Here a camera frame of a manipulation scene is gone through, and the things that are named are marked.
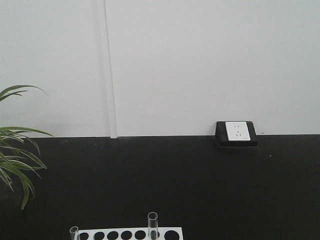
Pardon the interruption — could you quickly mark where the clear tall test tube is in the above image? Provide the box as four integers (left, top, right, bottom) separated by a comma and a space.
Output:
147, 212, 158, 240

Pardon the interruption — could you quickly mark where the clear short test tube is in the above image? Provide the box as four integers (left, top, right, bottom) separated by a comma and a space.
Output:
69, 226, 80, 240

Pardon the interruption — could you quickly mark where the white test tube rack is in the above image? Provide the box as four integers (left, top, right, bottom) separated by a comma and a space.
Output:
71, 226, 184, 240

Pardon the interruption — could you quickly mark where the green potted plant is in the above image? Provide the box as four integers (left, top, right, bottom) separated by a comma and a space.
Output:
0, 84, 55, 211

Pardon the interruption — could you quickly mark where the white wall power socket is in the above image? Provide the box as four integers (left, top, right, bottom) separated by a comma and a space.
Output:
215, 121, 258, 148

